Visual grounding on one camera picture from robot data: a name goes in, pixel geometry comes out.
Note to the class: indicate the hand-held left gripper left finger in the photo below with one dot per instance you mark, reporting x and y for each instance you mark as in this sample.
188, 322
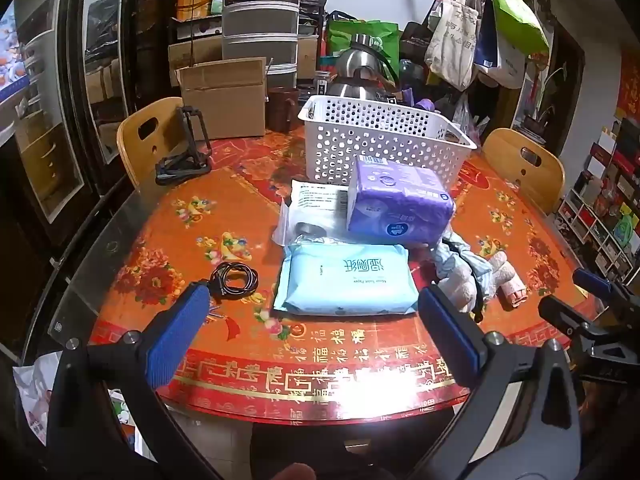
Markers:
175, 335

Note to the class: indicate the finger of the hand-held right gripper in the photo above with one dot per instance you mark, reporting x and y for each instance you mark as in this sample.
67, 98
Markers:
592, 282
565, 315

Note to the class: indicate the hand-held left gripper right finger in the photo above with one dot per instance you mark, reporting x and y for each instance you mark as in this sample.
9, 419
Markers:
450, 335

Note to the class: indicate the purple tissue pack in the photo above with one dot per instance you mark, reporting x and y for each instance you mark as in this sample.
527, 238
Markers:
400, 200

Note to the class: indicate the clear plastic bag white label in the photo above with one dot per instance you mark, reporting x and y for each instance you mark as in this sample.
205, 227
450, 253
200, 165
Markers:
315, 200

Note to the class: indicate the white perforated plastic basket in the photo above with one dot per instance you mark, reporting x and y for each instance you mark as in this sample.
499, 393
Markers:
390, 145

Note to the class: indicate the white fluffy cloth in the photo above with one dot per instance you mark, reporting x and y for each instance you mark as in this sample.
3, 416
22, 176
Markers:
457, 290

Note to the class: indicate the pink rolled towel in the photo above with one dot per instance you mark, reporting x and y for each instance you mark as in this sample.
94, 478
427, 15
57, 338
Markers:
510, 280

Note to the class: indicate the shelf of assorted boxes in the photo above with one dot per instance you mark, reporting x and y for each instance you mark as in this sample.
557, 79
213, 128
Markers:
600, 210

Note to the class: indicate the light blue striped garment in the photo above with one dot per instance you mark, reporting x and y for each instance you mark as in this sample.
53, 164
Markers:
457, 255

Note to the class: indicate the red floral tablecloth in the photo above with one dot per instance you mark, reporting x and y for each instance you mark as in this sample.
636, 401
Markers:
200, 240

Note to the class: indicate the light blue wet wipes pack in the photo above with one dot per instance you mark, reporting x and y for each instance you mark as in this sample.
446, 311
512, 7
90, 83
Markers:
345, 280

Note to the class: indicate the black phone stand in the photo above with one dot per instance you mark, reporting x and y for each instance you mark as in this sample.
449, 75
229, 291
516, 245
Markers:
180, 170

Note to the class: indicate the potted plant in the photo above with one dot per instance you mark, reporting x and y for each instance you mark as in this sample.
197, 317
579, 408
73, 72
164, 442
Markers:
542, 105

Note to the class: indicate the purple cup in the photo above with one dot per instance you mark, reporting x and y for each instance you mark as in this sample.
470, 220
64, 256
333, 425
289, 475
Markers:
425, 105

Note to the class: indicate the blue and white bag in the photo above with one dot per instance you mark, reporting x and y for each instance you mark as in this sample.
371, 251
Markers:
500, 67

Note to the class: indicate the open cardboard box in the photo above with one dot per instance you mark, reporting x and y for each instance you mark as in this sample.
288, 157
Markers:
225, 105

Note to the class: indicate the brown mug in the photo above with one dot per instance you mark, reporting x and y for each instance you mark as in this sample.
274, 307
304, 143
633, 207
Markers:
280, 110

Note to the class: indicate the small steel kettle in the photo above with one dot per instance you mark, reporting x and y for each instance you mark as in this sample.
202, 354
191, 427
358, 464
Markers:
350, 90

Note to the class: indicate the beige canvas tote bag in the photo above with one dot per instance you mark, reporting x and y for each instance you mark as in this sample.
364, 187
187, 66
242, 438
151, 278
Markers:
452, 45

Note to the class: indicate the lime green hanging bag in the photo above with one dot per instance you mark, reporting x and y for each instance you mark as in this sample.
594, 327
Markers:
515, 15

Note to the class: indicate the glass jar silver lid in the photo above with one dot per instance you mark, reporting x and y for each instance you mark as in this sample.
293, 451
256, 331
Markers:
322, 82

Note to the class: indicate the large steel kettle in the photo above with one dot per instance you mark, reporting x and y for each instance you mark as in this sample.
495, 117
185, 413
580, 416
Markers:
360, 62

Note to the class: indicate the black bag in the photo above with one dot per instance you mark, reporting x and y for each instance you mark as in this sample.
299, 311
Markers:
415, 37

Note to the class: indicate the green shopping bag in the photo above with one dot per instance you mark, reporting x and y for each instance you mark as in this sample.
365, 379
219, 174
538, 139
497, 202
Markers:
350, 32

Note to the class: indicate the grey plastic drawer tower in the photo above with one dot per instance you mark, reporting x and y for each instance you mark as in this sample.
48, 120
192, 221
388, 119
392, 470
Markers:
260, 20

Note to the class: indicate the orange box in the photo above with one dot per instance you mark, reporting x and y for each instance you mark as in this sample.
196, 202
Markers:
195, 2

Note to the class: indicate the red wall scroll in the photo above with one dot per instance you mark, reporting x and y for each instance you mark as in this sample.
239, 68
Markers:
629, 85

